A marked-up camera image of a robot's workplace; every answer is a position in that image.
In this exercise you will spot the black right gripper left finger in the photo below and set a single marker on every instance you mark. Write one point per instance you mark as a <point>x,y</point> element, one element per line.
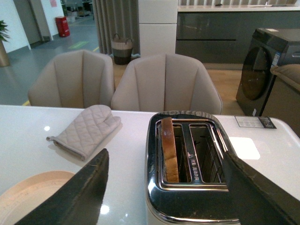
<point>79,201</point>

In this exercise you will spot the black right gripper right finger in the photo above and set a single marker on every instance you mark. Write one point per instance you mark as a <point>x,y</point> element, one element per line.
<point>258,200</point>

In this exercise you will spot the toasted bread slice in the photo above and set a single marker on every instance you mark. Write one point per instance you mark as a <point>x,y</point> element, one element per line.
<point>169,150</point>

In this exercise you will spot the chrome and white toaster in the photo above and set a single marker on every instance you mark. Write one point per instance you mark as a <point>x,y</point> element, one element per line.
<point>201,196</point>

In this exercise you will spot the beige quilted oven mitt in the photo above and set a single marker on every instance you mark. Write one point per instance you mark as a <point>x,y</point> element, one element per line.
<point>87,131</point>

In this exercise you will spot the beige round plate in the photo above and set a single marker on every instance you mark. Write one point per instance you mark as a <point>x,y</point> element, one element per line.
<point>26,195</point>

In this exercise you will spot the black and white info card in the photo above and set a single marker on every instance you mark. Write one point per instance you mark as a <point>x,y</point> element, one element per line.
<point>255,122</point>

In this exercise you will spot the left beige upholstered chair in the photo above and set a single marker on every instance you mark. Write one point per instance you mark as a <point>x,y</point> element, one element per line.
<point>76,79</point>

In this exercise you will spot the beige upholstered chair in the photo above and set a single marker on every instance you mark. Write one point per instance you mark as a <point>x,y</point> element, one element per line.
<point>166,82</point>
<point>76,79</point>

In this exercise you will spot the beige cushion on furniture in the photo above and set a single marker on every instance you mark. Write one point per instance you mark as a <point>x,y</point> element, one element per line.
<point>288,77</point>

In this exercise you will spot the right beige upholstered chair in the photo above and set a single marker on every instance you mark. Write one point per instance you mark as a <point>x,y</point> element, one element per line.
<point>166,82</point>

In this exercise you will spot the dark grey washing machine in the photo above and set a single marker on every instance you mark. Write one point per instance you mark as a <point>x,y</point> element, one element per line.
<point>268,48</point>

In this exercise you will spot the woven laundry basket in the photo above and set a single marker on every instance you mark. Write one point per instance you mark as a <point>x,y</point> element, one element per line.
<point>121,49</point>

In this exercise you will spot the potted green plant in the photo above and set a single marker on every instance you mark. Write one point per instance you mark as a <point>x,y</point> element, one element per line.
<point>4,60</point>

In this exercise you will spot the red cabinet box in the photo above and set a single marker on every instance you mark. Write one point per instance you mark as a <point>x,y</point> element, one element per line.
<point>62,26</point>

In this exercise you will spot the grey kitchen counter cabinet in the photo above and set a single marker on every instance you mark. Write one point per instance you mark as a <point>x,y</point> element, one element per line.
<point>222,35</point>

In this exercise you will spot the grey curtain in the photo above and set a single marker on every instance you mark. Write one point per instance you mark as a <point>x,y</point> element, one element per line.
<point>116,16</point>

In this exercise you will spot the white pillar cabinet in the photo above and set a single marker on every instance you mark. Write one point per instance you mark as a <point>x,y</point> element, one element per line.
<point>157,26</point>

